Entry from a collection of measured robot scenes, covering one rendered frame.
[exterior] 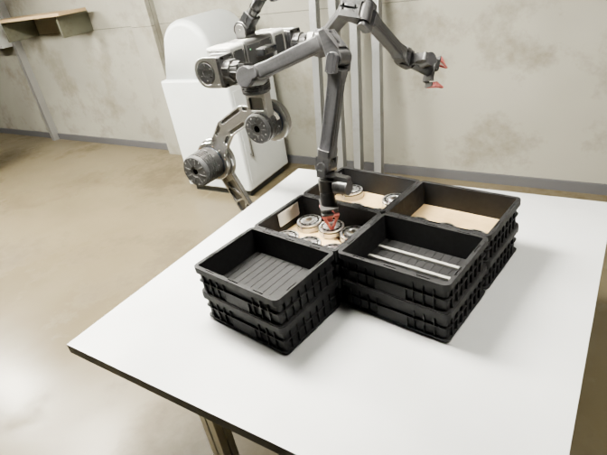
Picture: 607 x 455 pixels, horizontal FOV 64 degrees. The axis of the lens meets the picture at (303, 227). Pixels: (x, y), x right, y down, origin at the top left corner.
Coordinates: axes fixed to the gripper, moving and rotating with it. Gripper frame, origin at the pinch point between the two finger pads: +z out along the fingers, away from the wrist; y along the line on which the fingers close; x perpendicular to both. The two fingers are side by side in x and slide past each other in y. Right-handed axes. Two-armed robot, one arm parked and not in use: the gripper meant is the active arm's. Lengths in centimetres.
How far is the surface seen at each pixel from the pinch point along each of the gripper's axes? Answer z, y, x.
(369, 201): 3.9, 21.0, -19.2
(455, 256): 3.4, -29.3, -39.6
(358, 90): 6, 209, -45
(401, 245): 3.7, -16.6, -23.9
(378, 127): 34, 198, -58
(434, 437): 16, -87, -15
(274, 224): -1.4, 3.9, 22.3
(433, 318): 8, -53, -25
